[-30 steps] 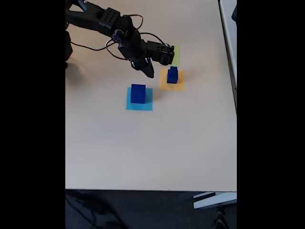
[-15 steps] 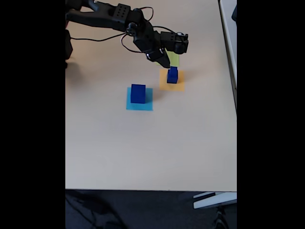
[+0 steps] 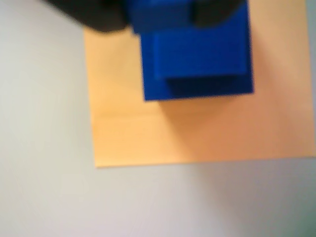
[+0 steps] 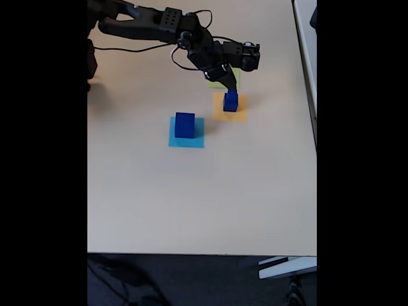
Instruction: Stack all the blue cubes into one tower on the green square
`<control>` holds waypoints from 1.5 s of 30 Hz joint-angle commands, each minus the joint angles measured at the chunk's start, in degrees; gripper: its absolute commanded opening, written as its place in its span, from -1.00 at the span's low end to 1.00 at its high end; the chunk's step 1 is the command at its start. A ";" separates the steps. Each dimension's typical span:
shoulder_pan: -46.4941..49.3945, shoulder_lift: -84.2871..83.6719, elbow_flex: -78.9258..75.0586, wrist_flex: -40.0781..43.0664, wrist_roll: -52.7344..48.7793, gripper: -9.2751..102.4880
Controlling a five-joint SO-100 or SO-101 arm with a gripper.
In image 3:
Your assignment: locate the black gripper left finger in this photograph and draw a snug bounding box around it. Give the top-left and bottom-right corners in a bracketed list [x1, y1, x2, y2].
[41, 0, 132, 33]

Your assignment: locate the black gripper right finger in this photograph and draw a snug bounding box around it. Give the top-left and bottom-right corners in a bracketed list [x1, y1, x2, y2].
[191, 0, 247, 28]

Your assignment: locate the small blue cube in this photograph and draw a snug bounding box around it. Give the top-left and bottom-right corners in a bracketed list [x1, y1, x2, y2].
[153, 24, 250, 97]

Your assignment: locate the tiny blue cube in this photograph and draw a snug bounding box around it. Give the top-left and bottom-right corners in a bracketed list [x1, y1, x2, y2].
[127, 0, 194, 35]

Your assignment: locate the medium blue cube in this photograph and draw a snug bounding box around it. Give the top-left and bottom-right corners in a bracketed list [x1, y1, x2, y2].
[140, 0, 255, 102]

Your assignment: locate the orange paper square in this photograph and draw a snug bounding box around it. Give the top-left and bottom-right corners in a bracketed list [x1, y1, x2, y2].
[83, 0, 316, 169]

